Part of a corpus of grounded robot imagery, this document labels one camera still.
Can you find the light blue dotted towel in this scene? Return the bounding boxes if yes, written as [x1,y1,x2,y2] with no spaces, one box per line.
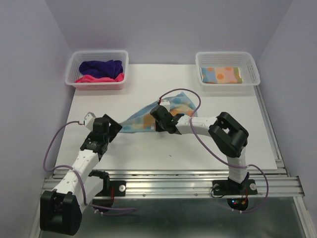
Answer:
[120,92,196,133]

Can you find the orange dotted towel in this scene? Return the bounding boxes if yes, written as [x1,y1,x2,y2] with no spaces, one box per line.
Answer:
[200,67,243,84]

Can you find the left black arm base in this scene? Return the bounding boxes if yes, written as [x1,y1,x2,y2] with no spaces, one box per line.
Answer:
[92,180,126,215]

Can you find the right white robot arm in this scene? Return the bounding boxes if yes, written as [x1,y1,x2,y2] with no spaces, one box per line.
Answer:
[150,105,249,193]

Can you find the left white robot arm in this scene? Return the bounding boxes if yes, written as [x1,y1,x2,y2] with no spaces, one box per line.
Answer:
[40,113,122,236]

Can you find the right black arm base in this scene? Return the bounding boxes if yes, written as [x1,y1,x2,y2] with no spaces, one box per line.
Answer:
[211,179,258,212]

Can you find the pink towel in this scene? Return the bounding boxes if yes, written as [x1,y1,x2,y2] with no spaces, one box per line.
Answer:
[75,73,125,83]

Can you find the purple towel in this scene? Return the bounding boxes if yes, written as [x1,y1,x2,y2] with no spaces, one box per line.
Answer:
[79,60,123,79]

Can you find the left white plastic basket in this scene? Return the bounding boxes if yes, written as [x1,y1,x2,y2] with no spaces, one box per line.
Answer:
[65,50,129,90]

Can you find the white plastic basket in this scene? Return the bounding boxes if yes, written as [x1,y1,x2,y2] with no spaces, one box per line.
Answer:
[195,52,261,92]
[65,50,129,90]

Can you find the right white plastic basket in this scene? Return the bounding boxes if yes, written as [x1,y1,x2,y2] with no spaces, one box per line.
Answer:
[195,52,261,92]

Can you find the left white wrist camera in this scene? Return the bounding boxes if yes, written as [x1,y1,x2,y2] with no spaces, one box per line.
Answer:
[83,112,96,131]

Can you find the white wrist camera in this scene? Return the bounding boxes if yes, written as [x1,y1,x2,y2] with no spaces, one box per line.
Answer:
[158,99,170,112]
[83,112,96,131]

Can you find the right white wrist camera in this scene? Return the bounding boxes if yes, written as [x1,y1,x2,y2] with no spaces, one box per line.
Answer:
[158,99,170,112]

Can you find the aluminium mounting rail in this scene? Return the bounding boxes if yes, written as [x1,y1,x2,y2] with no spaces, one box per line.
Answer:
[41,169,306,199]

